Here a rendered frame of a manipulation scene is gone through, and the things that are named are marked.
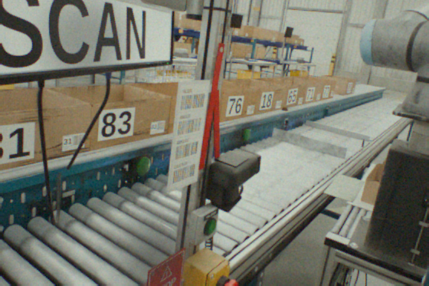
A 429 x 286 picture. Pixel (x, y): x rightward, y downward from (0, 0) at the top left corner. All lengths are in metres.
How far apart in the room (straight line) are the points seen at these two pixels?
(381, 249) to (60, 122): 1.05
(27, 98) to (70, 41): 1.00
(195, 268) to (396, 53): 0.82
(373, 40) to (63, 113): 0.98
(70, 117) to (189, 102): 0.66
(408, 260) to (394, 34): 0.66
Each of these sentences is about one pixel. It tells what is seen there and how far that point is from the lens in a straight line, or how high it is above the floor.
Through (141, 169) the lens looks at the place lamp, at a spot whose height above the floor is 0.80.
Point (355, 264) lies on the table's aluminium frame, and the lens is 1.27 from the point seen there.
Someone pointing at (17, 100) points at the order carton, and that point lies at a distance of 1.44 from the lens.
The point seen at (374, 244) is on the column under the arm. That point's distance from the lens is 1.23.
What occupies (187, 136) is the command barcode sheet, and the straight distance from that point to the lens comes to 0.63.
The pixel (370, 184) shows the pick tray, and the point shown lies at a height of 0.83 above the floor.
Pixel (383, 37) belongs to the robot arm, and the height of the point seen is 1.38.
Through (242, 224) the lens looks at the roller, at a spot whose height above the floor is 0.75.
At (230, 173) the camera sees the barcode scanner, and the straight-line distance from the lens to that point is 0.69.
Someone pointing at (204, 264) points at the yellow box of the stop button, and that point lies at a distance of 0.77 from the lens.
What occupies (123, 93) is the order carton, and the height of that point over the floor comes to 1.01.
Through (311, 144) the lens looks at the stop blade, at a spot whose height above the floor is 0.77.
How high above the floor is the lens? 1.32
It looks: 14 degrees down
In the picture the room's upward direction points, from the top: 8 degrees clockwise
